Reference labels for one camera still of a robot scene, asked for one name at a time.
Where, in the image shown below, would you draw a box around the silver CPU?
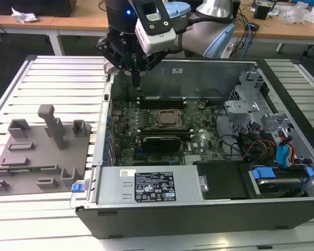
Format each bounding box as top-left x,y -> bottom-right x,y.
158,111 -> 181,126

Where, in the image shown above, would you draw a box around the green motherboard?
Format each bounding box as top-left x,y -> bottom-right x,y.
108,98 -> 226,167

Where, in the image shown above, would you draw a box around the black plastic shroud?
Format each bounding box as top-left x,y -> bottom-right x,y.
193,159 -> 251,201

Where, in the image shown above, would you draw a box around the blue flat wire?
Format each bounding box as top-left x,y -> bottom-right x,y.
276,141 -> 294,169

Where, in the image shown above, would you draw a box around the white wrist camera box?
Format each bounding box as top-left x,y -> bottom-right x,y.
134,0 -> 177,55

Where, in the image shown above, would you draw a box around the small black box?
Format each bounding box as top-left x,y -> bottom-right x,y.
253,4 -> 272,19

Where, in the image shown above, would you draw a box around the red yellow wire bundle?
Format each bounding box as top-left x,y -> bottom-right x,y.
247,138 -> 278,163

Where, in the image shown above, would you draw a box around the metal socket cover frame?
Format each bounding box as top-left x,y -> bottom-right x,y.
153,108 -> 188,129

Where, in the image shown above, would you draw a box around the RAM slot with white clips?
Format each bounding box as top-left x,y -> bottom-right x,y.
138,129 -> 193,134
139,134 -> 195,140
138,95 -> 186,100
139,101 -> 187,106

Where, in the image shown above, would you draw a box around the wooden desk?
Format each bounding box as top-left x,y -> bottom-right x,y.
0,0 -> 314,57

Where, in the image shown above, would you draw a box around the silver heat sink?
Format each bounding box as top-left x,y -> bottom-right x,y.
184,156 -> 203,165

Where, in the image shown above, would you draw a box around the black speaker box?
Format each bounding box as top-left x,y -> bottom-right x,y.
232,0 -> 242,23

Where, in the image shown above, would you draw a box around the hard disk in blue carrier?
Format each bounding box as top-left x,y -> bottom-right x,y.
248,167 -> 314,199

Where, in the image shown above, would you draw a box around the grey parts rack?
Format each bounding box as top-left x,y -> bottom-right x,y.
0,104 -> 93,197

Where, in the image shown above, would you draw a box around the clear plastic bags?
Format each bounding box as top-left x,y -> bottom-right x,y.
278,1 -> 313,26

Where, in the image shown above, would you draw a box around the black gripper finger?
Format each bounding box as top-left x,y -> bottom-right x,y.
136,48 -> 171,91
95,37 -> 137,88

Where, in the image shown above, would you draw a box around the crumpled white paper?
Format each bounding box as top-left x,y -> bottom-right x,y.
11,7 -> 39,24

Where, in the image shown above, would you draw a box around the black PC case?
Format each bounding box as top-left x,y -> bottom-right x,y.
74,58 -> 314,239

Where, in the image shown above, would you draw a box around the grey power supply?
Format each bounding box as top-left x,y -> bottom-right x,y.
93,164 -> 207,206

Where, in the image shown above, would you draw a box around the silver metal drive cage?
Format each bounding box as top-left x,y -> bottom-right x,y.
223,70 -> 314,168

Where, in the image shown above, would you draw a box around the black camera cable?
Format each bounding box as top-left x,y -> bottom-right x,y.
172,16 -> 201,36

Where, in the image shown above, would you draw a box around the green RAM stick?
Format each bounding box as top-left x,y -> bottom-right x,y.
142,132 -> 191,139
9,168 -> 42,173

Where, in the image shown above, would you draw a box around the white power strip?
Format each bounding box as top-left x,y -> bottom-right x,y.
221,43 -> 236,59

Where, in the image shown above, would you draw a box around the black graphics card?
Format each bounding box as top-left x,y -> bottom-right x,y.
142,135 -> 182,153

